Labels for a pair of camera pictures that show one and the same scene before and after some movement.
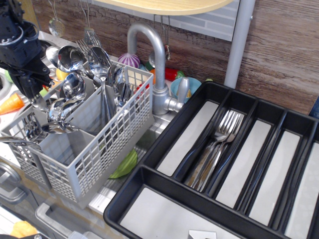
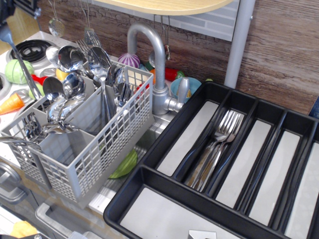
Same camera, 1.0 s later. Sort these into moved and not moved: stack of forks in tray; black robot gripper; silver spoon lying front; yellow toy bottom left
Moved: black robot gripper
Not moved: yellow toy bottom left; silver spoon lying front; stack of forks in tray
